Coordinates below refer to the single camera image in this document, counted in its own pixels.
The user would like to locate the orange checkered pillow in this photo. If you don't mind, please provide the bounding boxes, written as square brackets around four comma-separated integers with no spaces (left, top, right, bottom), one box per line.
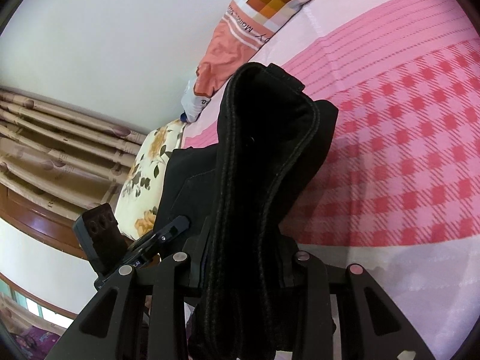
[193,0,311,98]

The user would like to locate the beige floral curtain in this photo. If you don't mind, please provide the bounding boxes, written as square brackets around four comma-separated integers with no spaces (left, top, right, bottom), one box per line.
[1,90,146,220]

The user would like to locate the wooden curtain pelmet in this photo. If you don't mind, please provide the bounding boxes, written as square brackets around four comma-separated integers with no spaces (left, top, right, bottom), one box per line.
[1,185,86,259]

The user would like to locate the pink checkered bedsheet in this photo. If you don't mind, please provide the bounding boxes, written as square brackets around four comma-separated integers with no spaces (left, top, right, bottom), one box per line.
[181,0,480,360]

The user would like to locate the black pants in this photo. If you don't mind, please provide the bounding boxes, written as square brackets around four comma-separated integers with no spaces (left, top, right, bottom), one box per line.
[154,63,338,359]

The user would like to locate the floral yellow mattress side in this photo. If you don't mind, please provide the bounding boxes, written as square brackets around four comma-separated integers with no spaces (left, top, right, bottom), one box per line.
[114,119,185,241]

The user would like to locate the purple patterned clothing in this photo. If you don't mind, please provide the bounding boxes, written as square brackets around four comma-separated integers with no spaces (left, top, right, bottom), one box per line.
[9,326,60,360]

